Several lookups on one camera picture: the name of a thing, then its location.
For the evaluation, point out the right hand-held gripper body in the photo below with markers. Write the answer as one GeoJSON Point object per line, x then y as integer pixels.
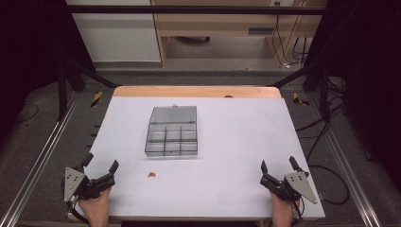
{"type": "Point", "coordinates": [298, 183]}

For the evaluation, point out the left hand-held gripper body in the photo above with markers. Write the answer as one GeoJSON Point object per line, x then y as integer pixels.
{"type": "Point", "coordinates": [74, 183]}

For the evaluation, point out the small orange piece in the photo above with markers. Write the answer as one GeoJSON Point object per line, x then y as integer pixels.
{"type": "Point", "coordinates": [151, 174]}

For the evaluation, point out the clear plastic compartment box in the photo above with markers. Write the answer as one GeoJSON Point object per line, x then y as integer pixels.
{"type": "Point", "coordinates": [171, 135]}

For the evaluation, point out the person's right hand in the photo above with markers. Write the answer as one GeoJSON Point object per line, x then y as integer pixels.
{"type": "Point", "coordinates": [281, 211]}

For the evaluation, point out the person's left hand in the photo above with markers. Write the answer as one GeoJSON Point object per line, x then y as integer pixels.
{"type": "Point", "coordinates": [96, 209]}

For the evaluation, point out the white table sheet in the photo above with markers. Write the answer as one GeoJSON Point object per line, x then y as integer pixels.
{"type": "Point", "coordinates": [220, 157]}

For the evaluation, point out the yellow black tape marker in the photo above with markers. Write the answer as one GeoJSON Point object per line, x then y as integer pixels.
{"type": "Point", "coordinates": [298, 98]}
{"type": "Point", "coordinates": [96, 99]}

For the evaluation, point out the wooden table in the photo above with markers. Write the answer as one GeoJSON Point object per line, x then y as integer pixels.
{"type": "Point", "coordinates": [195, 91]}

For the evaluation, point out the white cabinet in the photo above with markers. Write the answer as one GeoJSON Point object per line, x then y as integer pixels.
{"type": "Point", "coordinates": [116, 34]}

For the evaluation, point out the wooden desk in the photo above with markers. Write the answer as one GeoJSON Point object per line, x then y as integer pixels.
{"type": "Point", "coordinates": [220, 23]}

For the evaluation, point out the aluminium floor rail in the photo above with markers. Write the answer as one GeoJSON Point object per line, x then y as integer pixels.
{"type": "Point", "coordinates": [346, 170]}
{"type": "Point", "coordinates": [38, 164]}

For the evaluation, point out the black metal frame strut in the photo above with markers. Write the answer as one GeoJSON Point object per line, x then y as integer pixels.
{"type": "Point", "coordinates": [91, 74]}
{"type": "Point", "coordinates": [299, 74]}

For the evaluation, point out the black metal frame bar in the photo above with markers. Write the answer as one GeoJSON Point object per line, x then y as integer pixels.
{"type": "Point", "coordinates": [195, 9]}

